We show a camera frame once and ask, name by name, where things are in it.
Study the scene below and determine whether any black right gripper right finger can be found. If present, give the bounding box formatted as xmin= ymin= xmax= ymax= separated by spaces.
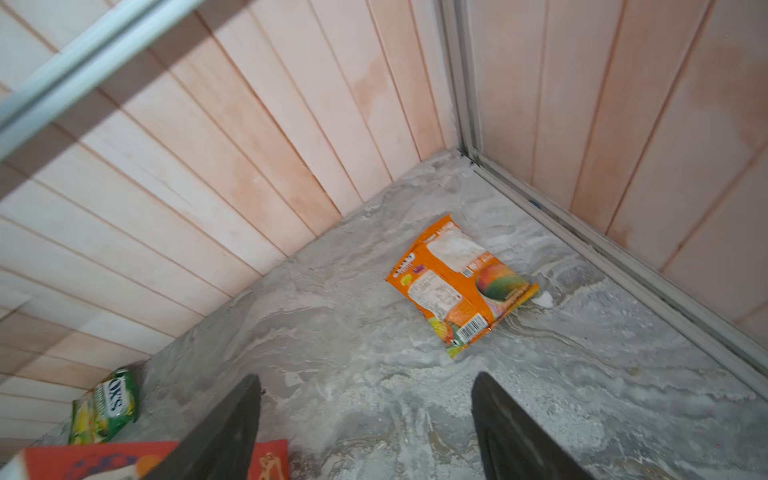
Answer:
xmin=471 ymin=372 xmax=592 ymax=479

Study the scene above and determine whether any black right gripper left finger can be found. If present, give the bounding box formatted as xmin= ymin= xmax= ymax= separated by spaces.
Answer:
xmin=146 ymin=374 xmax=262 ymax=479

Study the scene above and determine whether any red paper bag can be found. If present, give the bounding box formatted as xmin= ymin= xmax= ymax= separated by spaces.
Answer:
xmin=1 ymin=440 xmax=290 ymax=479

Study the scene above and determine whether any orange mango snack bag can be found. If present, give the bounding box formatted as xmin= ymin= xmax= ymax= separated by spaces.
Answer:
xmin=386 ymin=215 xmax=539 ymax=359

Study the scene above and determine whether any green Fox's candy bag rear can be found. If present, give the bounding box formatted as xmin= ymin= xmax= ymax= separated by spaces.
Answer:
xmin=68 ymin=368 xmax=140 ymax=445

